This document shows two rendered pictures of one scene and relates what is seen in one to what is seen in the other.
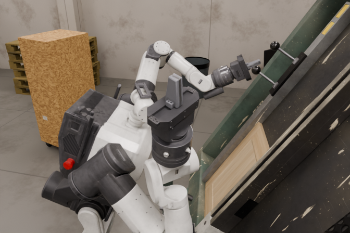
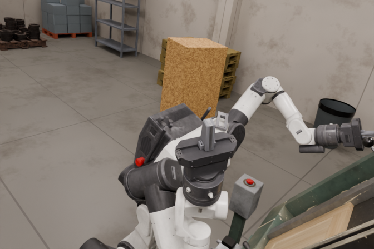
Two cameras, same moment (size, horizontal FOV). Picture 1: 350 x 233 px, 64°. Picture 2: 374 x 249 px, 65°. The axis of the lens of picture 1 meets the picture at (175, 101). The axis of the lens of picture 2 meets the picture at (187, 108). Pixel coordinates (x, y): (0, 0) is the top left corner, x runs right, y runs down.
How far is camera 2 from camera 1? 0.19 m
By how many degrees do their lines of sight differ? 24
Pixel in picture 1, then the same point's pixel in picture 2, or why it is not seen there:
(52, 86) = (180, 87)
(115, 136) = not seen: hidden behind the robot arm
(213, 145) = (298, 205)
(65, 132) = (145, 133)
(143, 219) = (168, 239)
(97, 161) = (150, 169)
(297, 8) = not seen: outside the picture
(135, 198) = (168, 217)
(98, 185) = (143, 190)
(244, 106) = (348, 178)
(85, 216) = (141, 212)
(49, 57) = (185, 61)
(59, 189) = not seen: hidden behind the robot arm
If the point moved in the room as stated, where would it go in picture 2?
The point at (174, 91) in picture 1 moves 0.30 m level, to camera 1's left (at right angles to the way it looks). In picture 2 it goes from (205, 134) to (87, 88)
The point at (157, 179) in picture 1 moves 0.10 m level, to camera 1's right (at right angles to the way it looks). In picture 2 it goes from (180, 209) to (219, 230)
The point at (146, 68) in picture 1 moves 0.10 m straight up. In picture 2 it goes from (245, 100) to (250, 78)
